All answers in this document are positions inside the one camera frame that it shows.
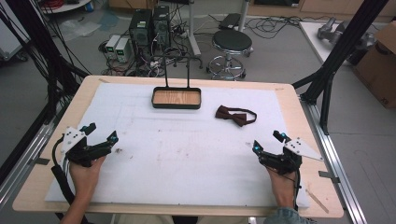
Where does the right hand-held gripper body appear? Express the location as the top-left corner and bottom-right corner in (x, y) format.
(259, 136), (324, 175)

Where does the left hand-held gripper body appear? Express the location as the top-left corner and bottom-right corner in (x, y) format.
(60, 126), (112, 168)

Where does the person's left hand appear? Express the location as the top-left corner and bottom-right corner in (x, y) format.
(68, 155), (107, 203)

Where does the person's right hand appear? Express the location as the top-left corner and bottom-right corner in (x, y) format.
(264, 166), (297, 209)

